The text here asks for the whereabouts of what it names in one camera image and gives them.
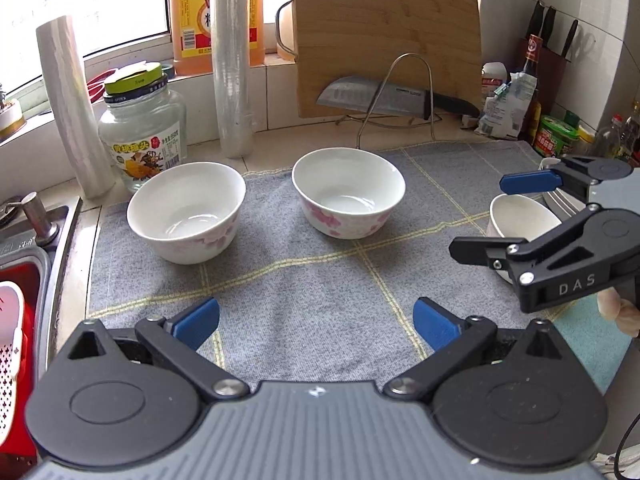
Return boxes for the green-lid sauce jar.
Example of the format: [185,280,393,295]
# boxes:
[532,115,581,159]

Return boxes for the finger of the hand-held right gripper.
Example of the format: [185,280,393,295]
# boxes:
[448,204,622,314]
[500,155,602,202]

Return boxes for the orange cooking oil bottle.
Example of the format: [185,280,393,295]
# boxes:
[167,0,266,77]

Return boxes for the dark red knife block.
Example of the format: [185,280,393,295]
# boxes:
[515,35,571,117]

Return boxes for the black-handled knife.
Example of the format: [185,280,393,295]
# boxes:
[542,6,557,52]
[559,19,580,59]
[526,0,544,41]

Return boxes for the person's right hand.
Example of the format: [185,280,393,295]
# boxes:
[596,286,640,339]

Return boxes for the glass jar green lid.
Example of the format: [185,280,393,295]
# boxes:
[97,61,188,194]

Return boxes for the white plastic colander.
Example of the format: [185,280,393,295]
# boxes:
[0,282,29,434]

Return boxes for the steel sink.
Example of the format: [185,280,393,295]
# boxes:
[0,195,84,480]

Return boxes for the grey plaid mat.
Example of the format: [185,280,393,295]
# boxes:
[87,140,592,387]

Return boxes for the white bowl pink flowers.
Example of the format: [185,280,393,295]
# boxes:
[486,193,563,286]
[126,161,247,266]
[291,147,406,239]

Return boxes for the clear plastic wrap roll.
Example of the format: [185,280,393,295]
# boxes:
[35,15,117,200]
[209,0,257,160]

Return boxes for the orange and white bag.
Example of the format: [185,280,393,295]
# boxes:
[481,61,511,105]

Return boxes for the steel kitchen knife black handle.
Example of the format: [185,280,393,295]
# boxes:
[315,76,481,122]

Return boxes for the red plastic basin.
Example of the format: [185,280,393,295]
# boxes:
[0,259,54,480]

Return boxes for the yellow packet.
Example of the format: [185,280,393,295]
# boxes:
[529,102,544,144]

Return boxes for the white blue-print bag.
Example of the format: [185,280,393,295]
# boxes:
[475,71,538,140]

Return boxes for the red bowls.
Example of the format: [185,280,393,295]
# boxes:
[87,67,121,104]

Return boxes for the wooden cutting board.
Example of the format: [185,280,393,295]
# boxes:
[275,0,482,120]

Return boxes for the dark soy sauce bottle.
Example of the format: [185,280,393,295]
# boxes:
[517,35,544,143]

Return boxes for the clear dark spice bottle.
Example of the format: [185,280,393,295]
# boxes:
[595,113,624,159]

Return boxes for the teal cloth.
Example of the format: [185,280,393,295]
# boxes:
[550,305,636,397]

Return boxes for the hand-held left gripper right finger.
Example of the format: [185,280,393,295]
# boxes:
[382,296,561,404]

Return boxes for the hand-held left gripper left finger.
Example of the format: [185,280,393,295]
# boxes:
[67,296,251,404]

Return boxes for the small plant pot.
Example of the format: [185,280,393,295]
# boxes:
[0,82,27,142]

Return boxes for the metal wire rack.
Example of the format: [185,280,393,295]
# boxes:
[340,53,443,150]

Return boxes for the metal sink dispenser cap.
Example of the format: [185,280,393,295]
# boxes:
[0,191,61,249]

